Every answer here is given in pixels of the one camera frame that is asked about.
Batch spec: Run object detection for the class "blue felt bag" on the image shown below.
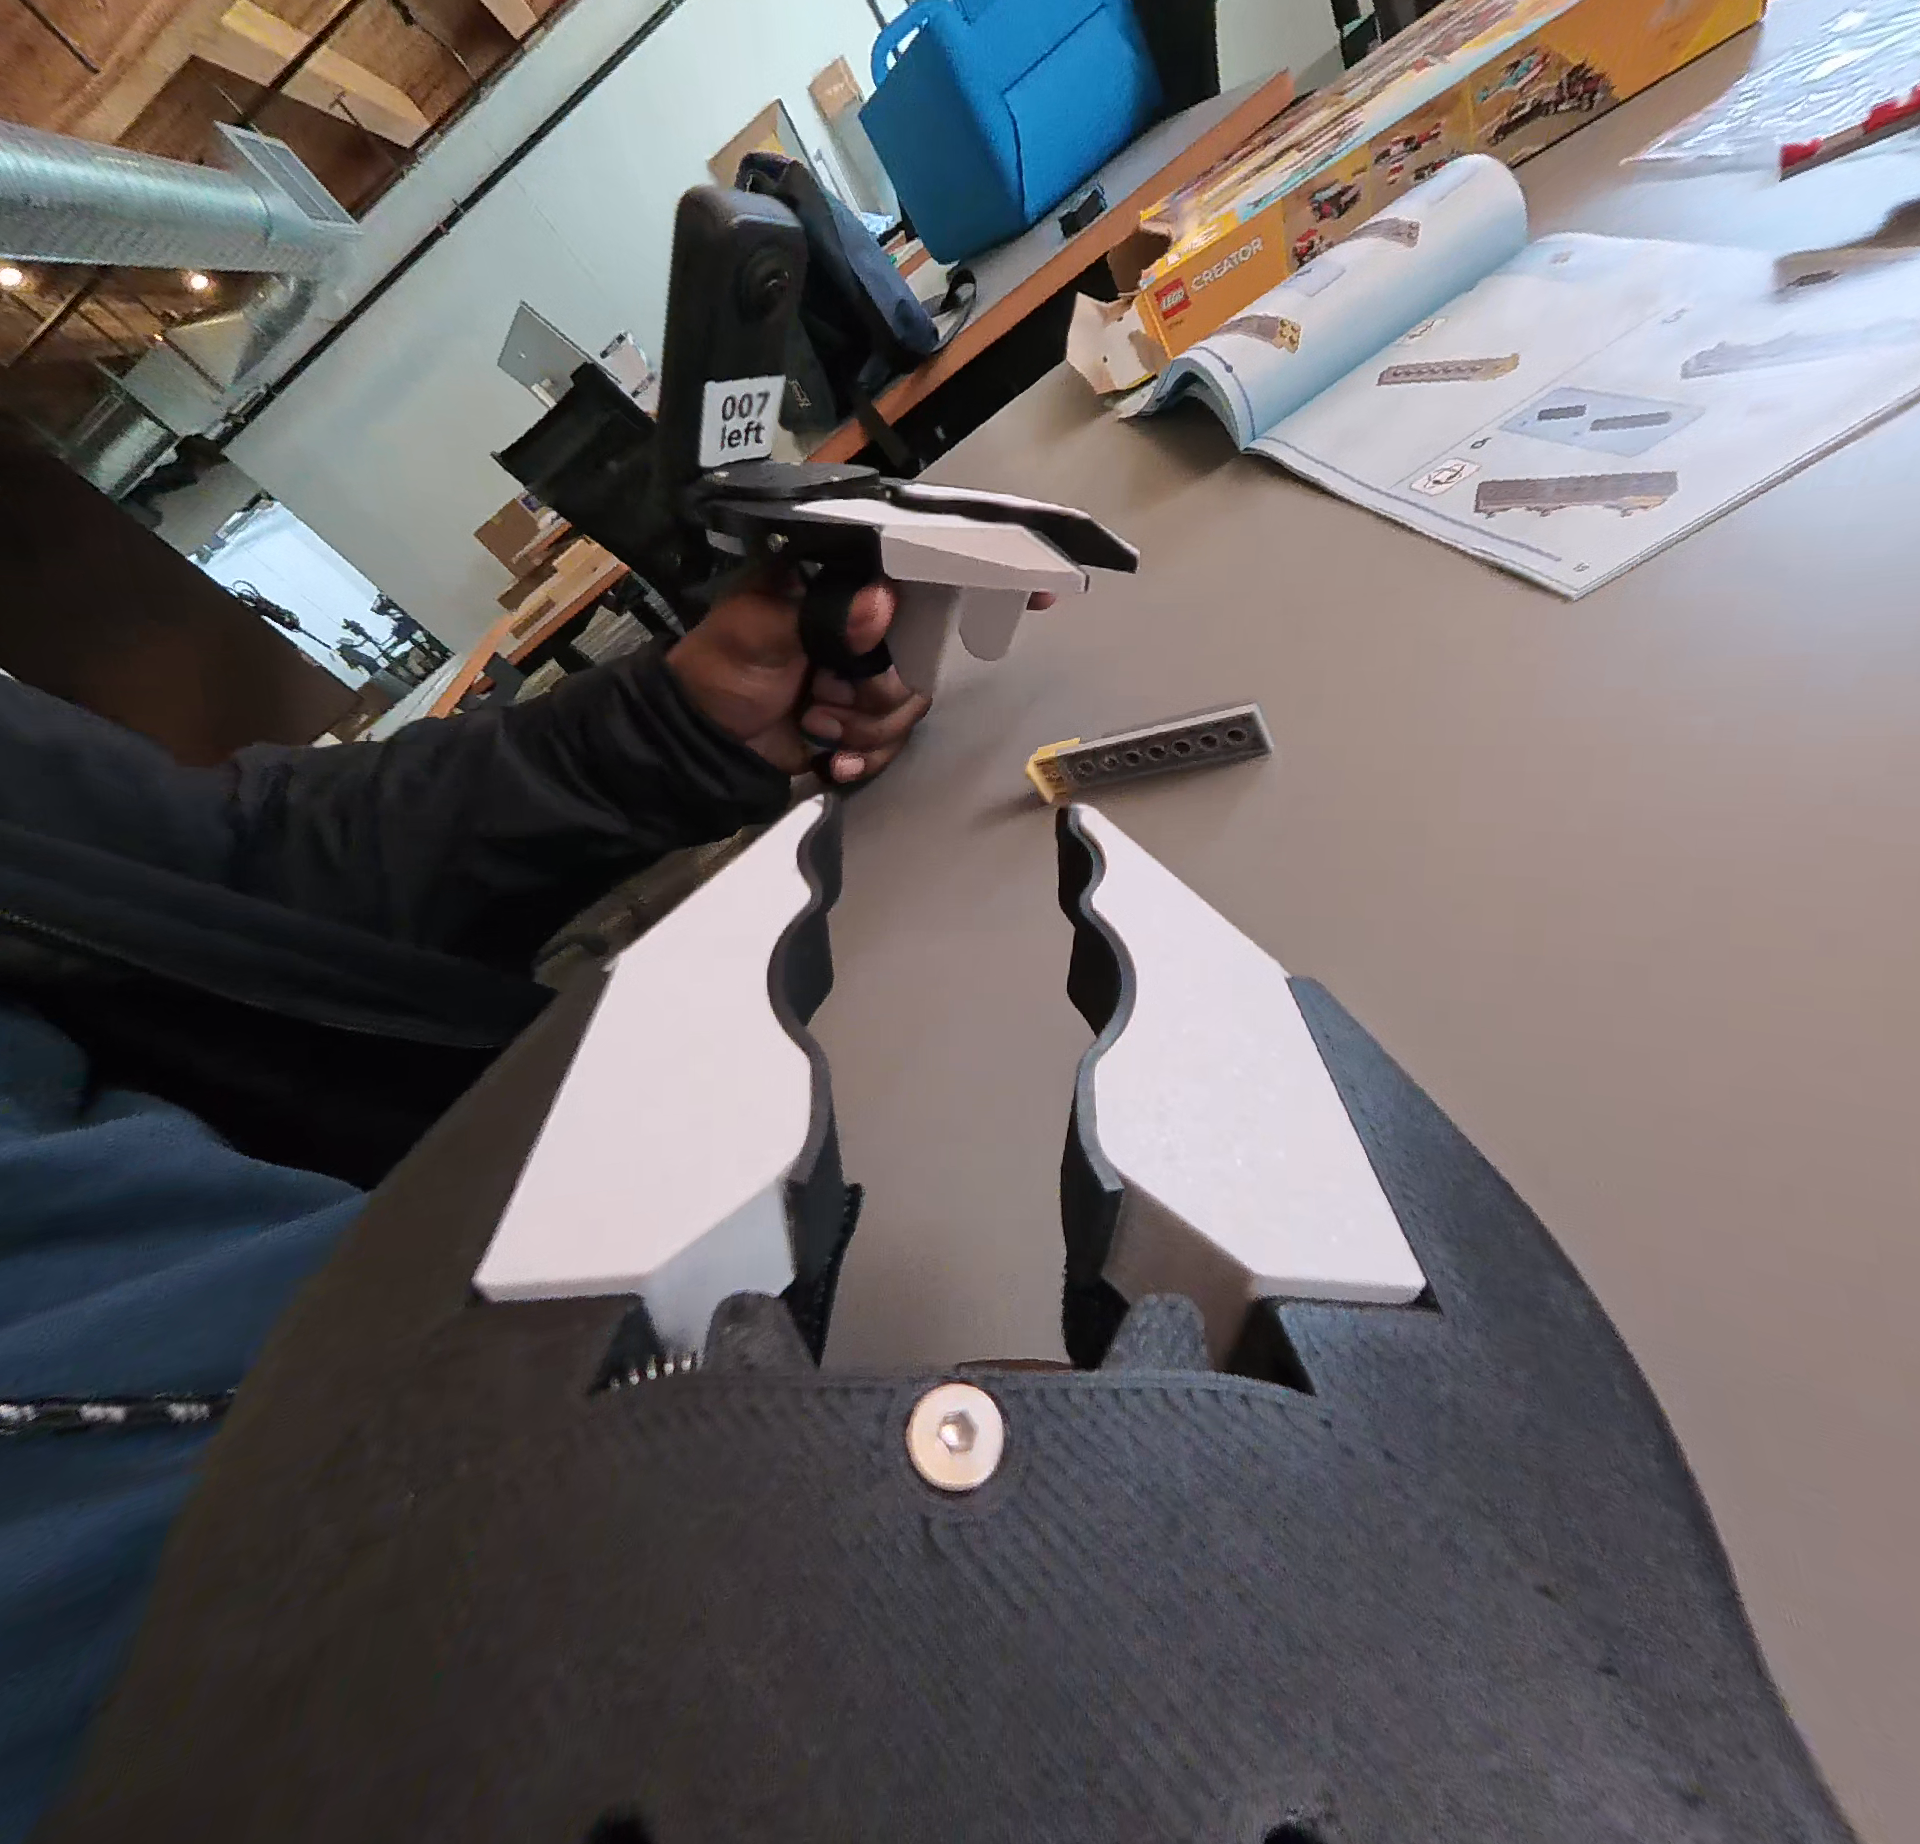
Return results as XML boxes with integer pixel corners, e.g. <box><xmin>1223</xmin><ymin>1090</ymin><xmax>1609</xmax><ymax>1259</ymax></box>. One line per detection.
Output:
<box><xmin>859</xmin><ymin>0</ymin><xmax>1169</xmax><ymax>261</ymax></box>

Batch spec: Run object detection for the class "grey toy brick plate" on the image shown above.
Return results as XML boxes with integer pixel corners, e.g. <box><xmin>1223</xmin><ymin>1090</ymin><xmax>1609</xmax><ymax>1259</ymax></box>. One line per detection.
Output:
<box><xmin>1050</xmin><ymin>706</ymin><xmax>1277</xmax><ymax>805</ymax></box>

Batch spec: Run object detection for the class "person in dark blue hoodie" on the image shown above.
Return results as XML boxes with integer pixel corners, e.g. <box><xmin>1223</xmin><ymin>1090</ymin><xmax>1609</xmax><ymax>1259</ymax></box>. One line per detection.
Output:
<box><xmin>0</xmin><ymin>1006</ymin><xmax>378</xmax><ymax>1844</ymax></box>

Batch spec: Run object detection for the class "speckled black lanyard cord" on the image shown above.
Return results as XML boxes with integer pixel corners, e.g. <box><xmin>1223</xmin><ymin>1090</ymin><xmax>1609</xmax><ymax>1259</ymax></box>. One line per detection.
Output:
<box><xmin>0</xmin><ymin>1390</ymin><xmax>226</xmax><ymax>1434</ymax></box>

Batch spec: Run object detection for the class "toy brick instruction booklet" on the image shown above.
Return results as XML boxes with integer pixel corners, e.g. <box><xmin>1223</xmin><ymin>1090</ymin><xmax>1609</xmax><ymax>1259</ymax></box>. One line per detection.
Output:
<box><xmin>1114</xmin><ymin>150</ymin><xmax>1920</xmax><ymax>604</ymax></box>

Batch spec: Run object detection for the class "person's left forearm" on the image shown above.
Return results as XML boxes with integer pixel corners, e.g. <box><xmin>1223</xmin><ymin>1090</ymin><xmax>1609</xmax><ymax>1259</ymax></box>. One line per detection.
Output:
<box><xmin>225</xmin><ymin>651</ymin><xmax>791</xmax><ymax>976</ymax></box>

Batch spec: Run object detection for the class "brown cardboard box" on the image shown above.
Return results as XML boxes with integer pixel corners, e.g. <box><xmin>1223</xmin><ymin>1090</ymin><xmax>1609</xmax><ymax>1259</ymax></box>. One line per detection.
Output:
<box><xmin>476</xmin><ymin>490</ymin><xmax>600</xmax><ymax>614</ymax></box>

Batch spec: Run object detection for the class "silver metal air duct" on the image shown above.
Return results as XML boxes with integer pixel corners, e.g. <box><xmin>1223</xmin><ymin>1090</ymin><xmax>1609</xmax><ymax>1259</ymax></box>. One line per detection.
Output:
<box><xmin>0</xmin><ymin>116</ymin><xmax>365</xmax><ymax>281</ymax></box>

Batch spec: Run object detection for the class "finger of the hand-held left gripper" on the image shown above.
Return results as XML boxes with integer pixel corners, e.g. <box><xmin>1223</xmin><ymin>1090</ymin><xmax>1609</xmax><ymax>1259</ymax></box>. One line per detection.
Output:
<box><xmin>874</xmin><ymin>502</ymin><xmax>1090</xmax><ymax>692</ymax></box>
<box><xmin>782</xmin><ymin>481</ymin><xmax>1142</xmax><ymax>573</ymax></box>

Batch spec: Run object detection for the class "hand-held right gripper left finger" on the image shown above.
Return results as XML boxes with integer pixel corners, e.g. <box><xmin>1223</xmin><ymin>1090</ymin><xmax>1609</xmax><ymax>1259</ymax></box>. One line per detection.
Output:
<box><xmin>476</xmin><ymin>793</ymin><xmax>864</xmax><ymax>1367</ymax></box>

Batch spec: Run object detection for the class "yellow toy brick box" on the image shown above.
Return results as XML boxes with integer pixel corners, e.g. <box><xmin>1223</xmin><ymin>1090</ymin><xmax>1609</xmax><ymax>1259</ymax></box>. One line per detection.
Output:
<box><xmin>1064</xmin><ymin>0</ymin><xmax>1771</xmax><ymax>398</ymax></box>

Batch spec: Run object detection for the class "person's left hand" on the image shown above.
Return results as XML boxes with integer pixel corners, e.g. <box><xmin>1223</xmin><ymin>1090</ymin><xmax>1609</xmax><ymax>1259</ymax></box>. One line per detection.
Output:
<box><xmin>668</xmin><ymin>573</ymin><xmax>936</xmax><ymax>793</ymax></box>

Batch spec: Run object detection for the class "silver laptop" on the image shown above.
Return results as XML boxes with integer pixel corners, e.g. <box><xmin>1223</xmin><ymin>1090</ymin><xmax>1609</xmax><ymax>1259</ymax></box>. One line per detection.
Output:
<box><xmin>494</xmin><ymin>299</ymin><xmax>663</xmax><ymax>417</ymax></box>

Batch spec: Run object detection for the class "clear plastic bag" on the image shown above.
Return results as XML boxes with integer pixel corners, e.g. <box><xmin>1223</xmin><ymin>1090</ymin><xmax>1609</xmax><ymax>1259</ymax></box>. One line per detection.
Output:
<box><xmin>1627</xmin><ymin>0</ymin><xmax>1920</xmax><ymax>172</ymax></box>

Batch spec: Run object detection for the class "grey toy brick piece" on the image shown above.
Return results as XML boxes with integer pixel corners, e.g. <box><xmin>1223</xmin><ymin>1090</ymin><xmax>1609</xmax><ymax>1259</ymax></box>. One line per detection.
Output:
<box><xmin>1771</xmin><ymin>234</ymin><xmax>1920</xmax><ymax>298</ymax></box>

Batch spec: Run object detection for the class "dark blue backpack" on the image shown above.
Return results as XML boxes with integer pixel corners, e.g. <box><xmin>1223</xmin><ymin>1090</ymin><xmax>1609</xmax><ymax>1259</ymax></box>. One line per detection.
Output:
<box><xmin>732</xmin><ymin>150</ymin><xmax>977</xmax><ymax>412</ymax></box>

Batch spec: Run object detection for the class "red toy brick strip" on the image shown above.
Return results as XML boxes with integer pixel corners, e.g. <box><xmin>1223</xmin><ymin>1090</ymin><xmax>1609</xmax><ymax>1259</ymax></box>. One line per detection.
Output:
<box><xmin>1774</xmin><ymin>93</ymin><xmax>1920</xmax><ymax>176</ymax></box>

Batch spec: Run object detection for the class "grey desk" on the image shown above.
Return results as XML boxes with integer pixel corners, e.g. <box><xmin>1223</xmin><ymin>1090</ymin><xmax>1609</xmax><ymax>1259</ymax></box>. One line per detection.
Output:
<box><xmin>811</xmin><ymin>0</ymin><xmax>1920</xmax><ymax>1844</ymax></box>

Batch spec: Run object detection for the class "orange edged table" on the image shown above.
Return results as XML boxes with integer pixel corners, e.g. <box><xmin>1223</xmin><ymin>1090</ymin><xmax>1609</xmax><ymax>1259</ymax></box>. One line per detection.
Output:
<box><xmin>427</xmin><ymin>69</ymin><xmax>1298</xmax><ymax>721</ymax></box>

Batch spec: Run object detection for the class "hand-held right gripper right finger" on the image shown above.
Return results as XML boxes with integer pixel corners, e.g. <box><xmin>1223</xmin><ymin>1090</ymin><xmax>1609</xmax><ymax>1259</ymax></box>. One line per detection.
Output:
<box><xmin>1056</xmin><ymin>801</ymin><xmax>1431</xmax><ymax>1374</ymax></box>

